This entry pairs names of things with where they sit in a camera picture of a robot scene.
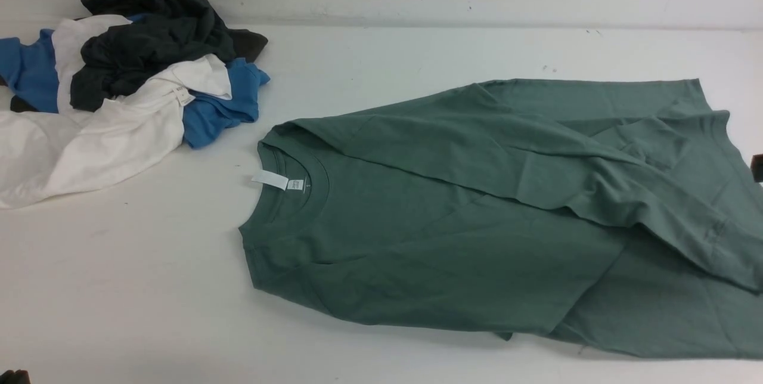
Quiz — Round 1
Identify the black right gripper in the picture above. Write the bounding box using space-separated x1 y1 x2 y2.
751 154 763 183

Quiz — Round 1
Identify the green long-sleeve top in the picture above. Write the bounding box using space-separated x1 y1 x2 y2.
240 79 761 360

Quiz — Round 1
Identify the dark grey shirt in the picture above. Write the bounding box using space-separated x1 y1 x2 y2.
11 0 269 113

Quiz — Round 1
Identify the white shirt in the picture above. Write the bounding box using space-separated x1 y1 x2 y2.
1 15 232 209

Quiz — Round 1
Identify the blue shirt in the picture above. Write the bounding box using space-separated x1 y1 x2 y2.
0 13 271 150

